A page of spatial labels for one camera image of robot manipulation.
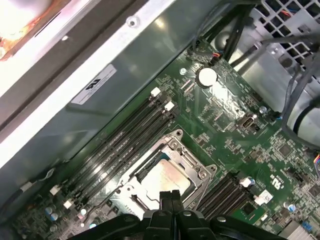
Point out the metal socket cover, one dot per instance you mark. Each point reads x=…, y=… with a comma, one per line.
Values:
x=191, y=172

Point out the black RAM slot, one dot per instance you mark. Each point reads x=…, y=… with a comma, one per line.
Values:
x=112, y=147
x=211, y=190
x=127, y=161
x=227, y=205

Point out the silver disk cage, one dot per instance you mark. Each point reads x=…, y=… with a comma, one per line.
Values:
x=262, y=70

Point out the round coin battery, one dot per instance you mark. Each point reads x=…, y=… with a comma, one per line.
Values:
x=206, y=77

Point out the silver CPU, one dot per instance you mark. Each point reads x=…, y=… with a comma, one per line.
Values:
x=170, y=175

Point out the RAM slot with white clips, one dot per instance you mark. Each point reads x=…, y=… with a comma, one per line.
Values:
x=219, y=197
x=120, y=154
x=105, y=141

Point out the metal CPU socket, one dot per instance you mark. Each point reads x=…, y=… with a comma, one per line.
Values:
x=174, y=145

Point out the silver finned heatsink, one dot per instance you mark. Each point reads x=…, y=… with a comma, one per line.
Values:
x=290, y=232

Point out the white case label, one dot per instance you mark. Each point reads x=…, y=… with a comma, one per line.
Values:
x=93, y=85

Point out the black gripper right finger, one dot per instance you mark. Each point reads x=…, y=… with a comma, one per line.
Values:
x=176, y=202

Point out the blue expansion slot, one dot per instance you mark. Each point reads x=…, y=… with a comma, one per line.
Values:
x=306, y=226

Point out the black PC case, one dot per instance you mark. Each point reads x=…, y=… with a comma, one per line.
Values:
x=112, y=50

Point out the metal USB port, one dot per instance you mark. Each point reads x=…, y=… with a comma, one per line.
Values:
x=246, y=123

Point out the green motherboard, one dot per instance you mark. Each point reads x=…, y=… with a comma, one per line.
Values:
x=225, y=140

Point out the metal locking lever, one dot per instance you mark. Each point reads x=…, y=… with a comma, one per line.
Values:
x=96, y=210

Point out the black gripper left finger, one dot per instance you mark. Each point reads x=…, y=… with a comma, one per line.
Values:
x=166, y=202

